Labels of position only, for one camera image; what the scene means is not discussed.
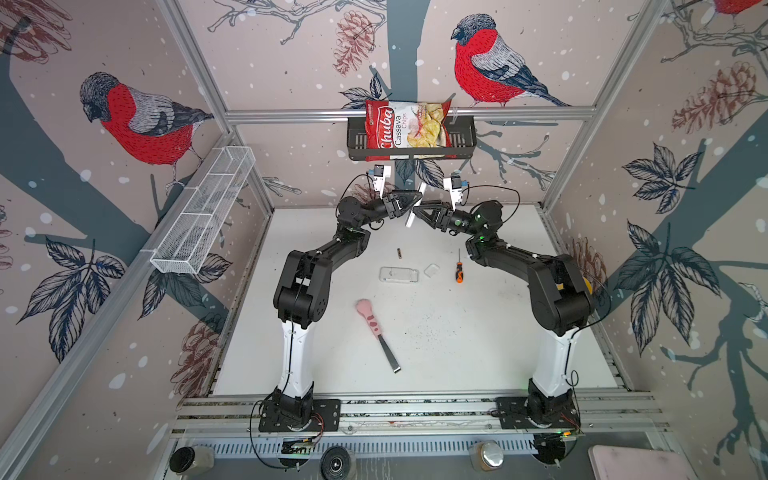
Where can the orange black screwdriver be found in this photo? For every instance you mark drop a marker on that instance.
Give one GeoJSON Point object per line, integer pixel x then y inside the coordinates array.
{"type": "Point", "coordinates": [459, 274]}

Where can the black round speaker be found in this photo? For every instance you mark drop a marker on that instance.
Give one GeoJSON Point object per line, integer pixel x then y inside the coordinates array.
{"type": "Point", "coordinates": [338, 463]}

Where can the red cassava chips bag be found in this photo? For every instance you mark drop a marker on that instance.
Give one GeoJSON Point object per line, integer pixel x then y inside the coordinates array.
{"type": "Point", "coordinates": [406, 125]}

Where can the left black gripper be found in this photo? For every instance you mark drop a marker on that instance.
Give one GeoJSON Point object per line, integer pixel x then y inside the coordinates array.
{"type": "Point", "coordinates": [391, 202]}

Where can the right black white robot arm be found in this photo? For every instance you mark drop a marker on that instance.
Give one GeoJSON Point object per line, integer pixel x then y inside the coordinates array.
{"type": "Point", "coordinates": [561, 298]}

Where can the pink pad corner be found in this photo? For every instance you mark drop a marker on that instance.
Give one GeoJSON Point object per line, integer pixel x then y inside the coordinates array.
{"type": "Point", "coordinates": [610, 462]}

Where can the black grey cylinder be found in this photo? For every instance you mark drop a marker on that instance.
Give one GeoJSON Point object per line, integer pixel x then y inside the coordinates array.
{"type": "Point", "coordinates": [192, 460]}

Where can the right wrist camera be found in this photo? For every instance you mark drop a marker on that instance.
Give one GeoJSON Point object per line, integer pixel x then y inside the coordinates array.
{"type": "Point", "coordinates": [455, 186]}

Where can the white remote grey buttons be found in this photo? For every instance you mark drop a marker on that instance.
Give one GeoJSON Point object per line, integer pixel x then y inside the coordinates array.
{"type": "Point", "coordinates": [399, 275]}

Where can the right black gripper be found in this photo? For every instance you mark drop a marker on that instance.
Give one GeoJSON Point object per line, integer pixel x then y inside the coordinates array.
{"type": "Point", "coordinates": [444, 218]}

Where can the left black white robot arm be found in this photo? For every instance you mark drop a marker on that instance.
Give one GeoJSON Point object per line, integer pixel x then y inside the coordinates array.
{"type": "Point", "coordinates": [302, 294]}

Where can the black wall basket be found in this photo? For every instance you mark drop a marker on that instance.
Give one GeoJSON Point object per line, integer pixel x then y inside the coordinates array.
{"type": "Point", "coordinates": [461, 143]}

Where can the silver round cap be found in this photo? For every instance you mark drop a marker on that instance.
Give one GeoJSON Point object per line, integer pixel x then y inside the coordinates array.
{"type": "Point", "coordinates": [486, 456]}

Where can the white wire mesh shelf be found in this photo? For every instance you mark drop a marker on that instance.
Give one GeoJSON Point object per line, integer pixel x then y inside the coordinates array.
{"type": "Point", "coordinates": [194, 231]}

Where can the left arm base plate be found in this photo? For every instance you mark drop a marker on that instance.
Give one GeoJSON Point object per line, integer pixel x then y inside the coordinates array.
{"type": "Point", "coordinates": [324, 414]}

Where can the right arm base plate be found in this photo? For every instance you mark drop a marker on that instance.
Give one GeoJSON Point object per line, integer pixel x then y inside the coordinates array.
{"type": "Point", "coordinates": [510, 413]}

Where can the pink handled scraper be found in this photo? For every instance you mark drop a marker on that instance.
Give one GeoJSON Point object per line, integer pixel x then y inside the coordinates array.
{"type": "Point", "coordinates": [365, 310]}

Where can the white remote green buttons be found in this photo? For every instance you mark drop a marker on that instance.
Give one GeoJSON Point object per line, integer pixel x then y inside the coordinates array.
{"type": "Point", "coordinates": [411, 216]}

